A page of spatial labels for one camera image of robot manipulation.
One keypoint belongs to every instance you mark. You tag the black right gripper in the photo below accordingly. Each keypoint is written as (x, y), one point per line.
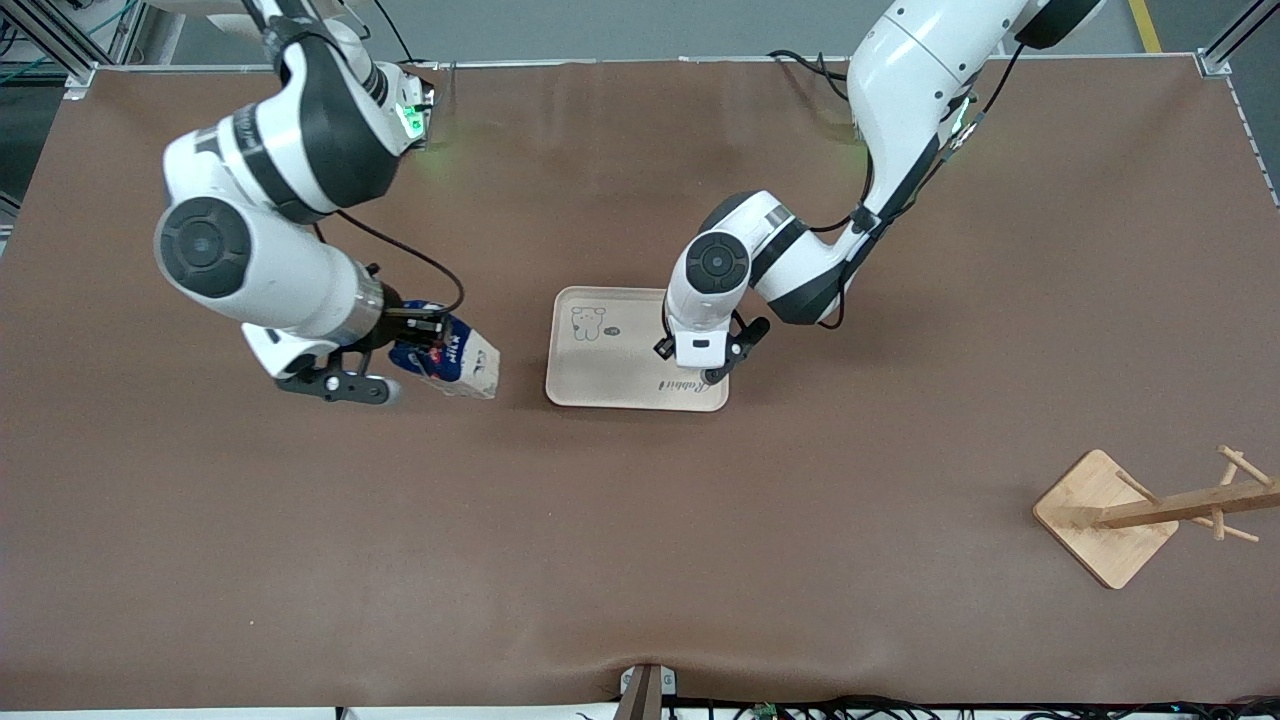
(396, 326)

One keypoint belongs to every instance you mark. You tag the blue milk carton green cap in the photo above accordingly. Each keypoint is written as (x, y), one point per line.
(465, 365)

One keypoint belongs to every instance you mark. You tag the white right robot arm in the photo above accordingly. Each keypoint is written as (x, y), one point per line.
(270, 260)

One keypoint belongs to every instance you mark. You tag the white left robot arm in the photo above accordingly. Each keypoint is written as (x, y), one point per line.
(900, 90)

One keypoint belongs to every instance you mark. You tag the cream tray with bear print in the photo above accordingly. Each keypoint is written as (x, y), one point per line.
(610, 360)

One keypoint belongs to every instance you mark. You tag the wooden cup stand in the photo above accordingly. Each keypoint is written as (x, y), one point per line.
(1100, 515)

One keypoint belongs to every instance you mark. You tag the metal table clamp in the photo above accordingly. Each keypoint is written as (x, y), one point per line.
(647, 685)

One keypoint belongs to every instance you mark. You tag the aluminium frame profile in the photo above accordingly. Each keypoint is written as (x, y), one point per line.
(1225, 50)
(60, 40)

